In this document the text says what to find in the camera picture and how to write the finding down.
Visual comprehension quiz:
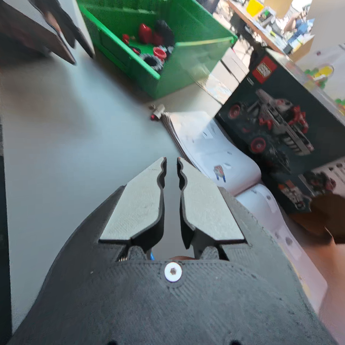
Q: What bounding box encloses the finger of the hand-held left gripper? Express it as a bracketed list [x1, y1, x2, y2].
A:
[30, 0, 95, 59]
[0, 0, 77, 65]

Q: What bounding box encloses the open lego instruction booklet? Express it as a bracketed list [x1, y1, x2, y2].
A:
[161, 111, 328, 320]

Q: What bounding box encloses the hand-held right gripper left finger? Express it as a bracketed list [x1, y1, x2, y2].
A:
[99, 157, 167, 253]

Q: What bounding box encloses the yellow box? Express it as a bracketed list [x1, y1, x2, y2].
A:
[246, 0, 264, 17]

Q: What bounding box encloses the small grey red lego piece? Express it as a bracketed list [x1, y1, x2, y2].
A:
[150, 104, 165, 121]

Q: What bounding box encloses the tall red lego piece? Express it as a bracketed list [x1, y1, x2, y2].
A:
[139, 23, 153, 44]

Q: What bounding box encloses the large black lego tire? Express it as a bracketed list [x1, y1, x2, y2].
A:
[155, 20, 176, 47]

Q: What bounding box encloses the printed paper sheet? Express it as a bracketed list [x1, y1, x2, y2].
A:
[197, 80, 233, 105]

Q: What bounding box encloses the cardboard box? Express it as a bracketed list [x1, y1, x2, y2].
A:
[289, 34, 315, 63]

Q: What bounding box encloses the clear tub of toys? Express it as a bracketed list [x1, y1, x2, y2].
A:
[303, 63, 335, 90]

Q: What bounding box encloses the green plastic bin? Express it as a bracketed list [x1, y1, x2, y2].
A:
[78, 0, 238, 99]

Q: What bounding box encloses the dark lego set box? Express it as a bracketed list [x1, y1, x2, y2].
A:
[215, 48, 345, 244]

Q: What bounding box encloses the black grey lego tire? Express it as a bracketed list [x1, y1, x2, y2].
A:
[142, 53, 165, 72]

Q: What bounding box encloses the cluttered background table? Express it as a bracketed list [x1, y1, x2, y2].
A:
[228, 0, 298, 56]

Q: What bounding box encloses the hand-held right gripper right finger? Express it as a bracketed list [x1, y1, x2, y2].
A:
[177, 157, 245, 257]

